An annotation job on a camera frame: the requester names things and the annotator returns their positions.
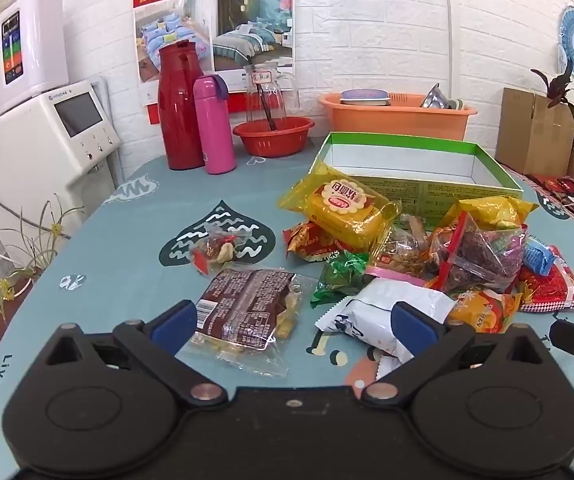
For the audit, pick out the red plastic basin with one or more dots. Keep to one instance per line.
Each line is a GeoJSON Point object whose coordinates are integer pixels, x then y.
{"type": "Point", "coordinates": [272, 142]}

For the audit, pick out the large cardboard box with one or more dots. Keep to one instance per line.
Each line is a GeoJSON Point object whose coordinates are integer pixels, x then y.
{"type": "Point", "coordinates": [527, 130]}

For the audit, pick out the green snack packet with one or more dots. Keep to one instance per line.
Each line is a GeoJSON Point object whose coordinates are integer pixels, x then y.
{"type": "Point", "coordinates": [339, 275]}

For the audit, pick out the white wall water purifier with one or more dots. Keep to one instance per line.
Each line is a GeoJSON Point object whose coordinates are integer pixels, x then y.
{"type": "Point", "coordinates": [42, 35]}

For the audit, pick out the red-edged clear dried fruit bag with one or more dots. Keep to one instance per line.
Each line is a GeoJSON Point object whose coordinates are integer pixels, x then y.
{"type": "Point", "coordinates": [482, 255]}

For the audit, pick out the red thermos jug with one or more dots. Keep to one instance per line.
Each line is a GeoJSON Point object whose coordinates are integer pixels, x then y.
{"type": "Point", "coordinates": [179, 110]}

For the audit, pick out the red striped snack packet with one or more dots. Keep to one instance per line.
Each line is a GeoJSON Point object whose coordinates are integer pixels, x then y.
{"type": "Point", "coordinates": [552, 287]}

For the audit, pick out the wall calendar poster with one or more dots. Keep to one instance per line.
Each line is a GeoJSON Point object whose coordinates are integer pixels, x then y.
{"type": "Point", "coordinates": [247, 25]}

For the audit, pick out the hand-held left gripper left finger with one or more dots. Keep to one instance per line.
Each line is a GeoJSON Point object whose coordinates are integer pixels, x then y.
{"type": "Point", "coordinates": [174, 327]}

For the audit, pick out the white wall pipe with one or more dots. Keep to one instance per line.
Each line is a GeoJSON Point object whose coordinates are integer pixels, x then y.
{"type": "Point", "coordinates": [449, 35]}

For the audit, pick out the dark purple plant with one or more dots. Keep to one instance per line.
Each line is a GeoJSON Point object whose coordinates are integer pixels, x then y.
{"type": "Point", "coordinates": [562, 82]}

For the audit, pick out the orange snack packet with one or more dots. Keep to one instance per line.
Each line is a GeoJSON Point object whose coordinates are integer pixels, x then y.
{"type": "Point", "coordinates": [482, 312]}

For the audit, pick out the orange plastic basket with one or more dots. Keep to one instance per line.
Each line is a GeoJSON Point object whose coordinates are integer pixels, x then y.
{"type": "Point", "coordinates": [397, 120]}

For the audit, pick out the grassy potted plant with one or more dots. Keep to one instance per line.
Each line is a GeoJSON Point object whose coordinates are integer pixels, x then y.
{"type": "Point", "coordinates": [3, 290]}

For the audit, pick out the yellow crinkled snack packet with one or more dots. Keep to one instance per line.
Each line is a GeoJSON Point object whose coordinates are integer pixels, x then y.
{"type": "Point", "coordinates": [492, 210]}

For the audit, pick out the pink-edged clear snack bag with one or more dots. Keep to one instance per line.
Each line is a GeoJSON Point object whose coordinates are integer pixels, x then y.
{"type": "Point", "coordinates": [402, 255]}

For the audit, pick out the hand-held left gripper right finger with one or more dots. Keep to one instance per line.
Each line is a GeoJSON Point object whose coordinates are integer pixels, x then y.
{"type": "Point", "coordinates": [414, 330]}

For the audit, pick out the pink thermos bottle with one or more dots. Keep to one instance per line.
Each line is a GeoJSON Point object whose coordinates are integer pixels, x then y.
{"type": "Point", "coordinates": [214, 130]}

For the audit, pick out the yellow wrapped biscuit pack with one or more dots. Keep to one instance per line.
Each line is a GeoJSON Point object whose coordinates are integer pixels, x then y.
{"type": "Point", "coordinates": [347, 210]}

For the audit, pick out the blue-rimmed bowl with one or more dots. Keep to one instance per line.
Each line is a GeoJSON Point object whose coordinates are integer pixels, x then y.
{"type": "Point", "coordinates": [364, 96]}

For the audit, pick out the red labelled snack packet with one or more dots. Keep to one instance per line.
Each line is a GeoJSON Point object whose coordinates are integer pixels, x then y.
{"type": "Point", "coordinates": [309, 245]}

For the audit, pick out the dark stir stick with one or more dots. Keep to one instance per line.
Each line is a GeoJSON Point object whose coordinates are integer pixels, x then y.
{"type": "Point", "coordinates": [265, 105]}

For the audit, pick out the teal printed tablecloth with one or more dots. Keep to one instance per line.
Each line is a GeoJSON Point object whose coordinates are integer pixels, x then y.
{"type": "Point", "coordinates": [142, 270]}

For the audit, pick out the small clear candy bag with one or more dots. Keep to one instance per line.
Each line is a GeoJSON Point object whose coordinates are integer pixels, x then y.
{"type": "Point", "coordinates": [217, 252]}

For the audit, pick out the small ceramic bowl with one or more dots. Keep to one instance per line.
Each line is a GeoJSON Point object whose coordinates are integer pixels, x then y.
{"type": "Point", "coordinates": [457, 104]}

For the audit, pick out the shiny metal bowl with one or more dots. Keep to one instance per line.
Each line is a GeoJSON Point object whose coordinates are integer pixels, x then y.
{"type": "Point", "coordinates": [434, 96]}

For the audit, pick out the white appliance with screen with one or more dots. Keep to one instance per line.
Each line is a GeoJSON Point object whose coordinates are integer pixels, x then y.
{"type": "Point", "coordinates": [17, 150]}

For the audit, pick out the glass pitcher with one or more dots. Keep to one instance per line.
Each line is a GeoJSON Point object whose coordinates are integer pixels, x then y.
{"type": "Point", "coordinates": [284, 100]}

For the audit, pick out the brown label nut bag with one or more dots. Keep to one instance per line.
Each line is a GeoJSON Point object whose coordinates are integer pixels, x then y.
{"type": "Point", "coordinates": [247, 305]}

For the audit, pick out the white snack packet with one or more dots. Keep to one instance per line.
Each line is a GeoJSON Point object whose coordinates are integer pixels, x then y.
{"type": "Point", "coordinates": [367, 310]}

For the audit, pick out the green cardboard box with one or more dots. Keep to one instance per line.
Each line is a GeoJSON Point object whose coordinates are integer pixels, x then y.
{"type": "Point", "coordinates": [417, 160]}

